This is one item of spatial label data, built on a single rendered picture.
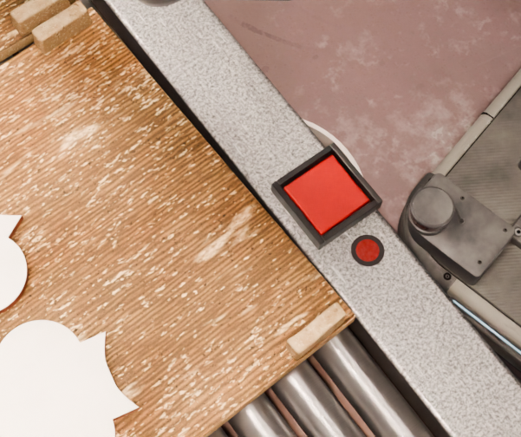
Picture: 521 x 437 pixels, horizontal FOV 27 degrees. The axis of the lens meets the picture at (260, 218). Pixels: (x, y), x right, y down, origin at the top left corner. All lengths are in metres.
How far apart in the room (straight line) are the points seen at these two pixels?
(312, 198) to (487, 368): 0.23
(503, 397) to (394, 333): 0.11
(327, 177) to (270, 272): 0.11
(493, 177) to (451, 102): 0.36
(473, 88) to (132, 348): 1.34
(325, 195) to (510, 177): 0.85
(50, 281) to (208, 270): 0.14
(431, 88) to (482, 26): 0.18
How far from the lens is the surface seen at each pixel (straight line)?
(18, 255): 1.01
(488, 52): 2.24
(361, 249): 1.03
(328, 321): 0.96
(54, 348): 0.98
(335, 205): 1.03
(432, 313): 1.03
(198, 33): 1.12
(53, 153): 1.05
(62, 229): 1.02
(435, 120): 2.14
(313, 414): 0.98
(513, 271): 1.79
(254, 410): 0.98
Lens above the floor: 1.88
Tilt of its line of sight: 69 degrees down
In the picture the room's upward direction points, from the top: 6 degrees clockwise
